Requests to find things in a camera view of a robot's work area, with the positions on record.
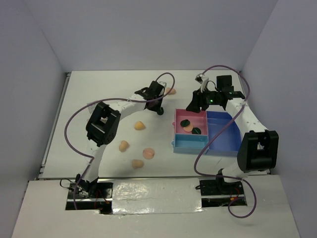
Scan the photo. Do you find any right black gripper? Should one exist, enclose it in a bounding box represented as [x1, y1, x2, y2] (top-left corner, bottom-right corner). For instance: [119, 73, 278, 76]
[186, 85, 221, 113]

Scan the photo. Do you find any gourd sponge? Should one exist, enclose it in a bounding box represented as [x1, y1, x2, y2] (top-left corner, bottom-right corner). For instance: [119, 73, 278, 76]
[132, 159, 144, 169]
[165, 88, 176, 95]
[119, 140, 129, 152]

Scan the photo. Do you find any green puff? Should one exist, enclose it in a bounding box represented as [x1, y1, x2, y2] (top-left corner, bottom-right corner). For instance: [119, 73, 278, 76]
[157, 109, 164, 116]
[191, 127, 202, 134]
[180, 119, 191, 127]

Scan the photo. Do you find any orange teardrop sponge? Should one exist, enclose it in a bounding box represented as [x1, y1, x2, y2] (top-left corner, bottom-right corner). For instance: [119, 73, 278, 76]
[134, 121, 146, 130]

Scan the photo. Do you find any peach puff with ribbon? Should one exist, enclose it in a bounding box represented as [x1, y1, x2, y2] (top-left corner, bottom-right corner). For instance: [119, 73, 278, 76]
[143, 148, 155, 160]

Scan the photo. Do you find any green puff top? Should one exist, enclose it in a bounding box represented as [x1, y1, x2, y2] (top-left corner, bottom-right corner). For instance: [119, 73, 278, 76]
[157, 109, 164, 116]

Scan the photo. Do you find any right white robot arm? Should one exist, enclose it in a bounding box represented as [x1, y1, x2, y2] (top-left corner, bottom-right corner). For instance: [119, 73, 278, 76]
[186, 74, 279, 194]

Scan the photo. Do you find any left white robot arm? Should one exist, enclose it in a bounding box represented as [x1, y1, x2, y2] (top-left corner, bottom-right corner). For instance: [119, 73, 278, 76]
[75, 81, 165, 198]

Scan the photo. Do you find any pink drawer box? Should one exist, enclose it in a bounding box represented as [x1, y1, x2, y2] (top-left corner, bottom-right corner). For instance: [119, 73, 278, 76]
[173, 109, 208, 135]

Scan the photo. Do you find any light blue drawer box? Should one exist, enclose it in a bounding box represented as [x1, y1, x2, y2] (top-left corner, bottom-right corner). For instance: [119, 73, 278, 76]
[171, 134, 208, 155]

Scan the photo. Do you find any purple-blue organizer tray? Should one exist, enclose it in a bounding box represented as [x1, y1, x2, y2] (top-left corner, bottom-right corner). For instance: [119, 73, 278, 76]
[206, 111, 241, 157]

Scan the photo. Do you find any gourd sponge front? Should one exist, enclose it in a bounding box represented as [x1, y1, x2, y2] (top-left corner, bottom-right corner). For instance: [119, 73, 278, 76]
[132, 159, 144, 169]

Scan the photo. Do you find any silver grey eyeshadow palette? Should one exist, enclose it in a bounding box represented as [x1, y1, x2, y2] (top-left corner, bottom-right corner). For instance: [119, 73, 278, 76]
[87, 103, 97, 114]

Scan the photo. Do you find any silver foil tape sheet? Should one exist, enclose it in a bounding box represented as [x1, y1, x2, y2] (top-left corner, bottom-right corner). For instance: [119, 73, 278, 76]
[112, 178, 203, 215]

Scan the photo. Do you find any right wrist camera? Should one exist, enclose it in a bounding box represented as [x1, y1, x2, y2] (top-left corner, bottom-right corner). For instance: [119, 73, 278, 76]
[195, 73, 209, 93]

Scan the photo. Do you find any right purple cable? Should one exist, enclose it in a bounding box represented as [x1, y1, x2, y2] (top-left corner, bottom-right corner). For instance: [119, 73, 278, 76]
[194, 64, 258, 219]

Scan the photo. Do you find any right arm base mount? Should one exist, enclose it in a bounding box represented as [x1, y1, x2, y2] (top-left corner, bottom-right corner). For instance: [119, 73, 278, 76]
[195, 178, 247, 208]

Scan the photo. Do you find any aluminium rail left edge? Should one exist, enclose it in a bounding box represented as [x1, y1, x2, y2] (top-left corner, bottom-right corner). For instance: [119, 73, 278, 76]
[36, 72, 71, 180]

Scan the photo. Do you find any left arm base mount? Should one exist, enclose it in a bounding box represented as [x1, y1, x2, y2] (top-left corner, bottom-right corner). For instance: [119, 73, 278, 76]
[59, 174, 113, 215]

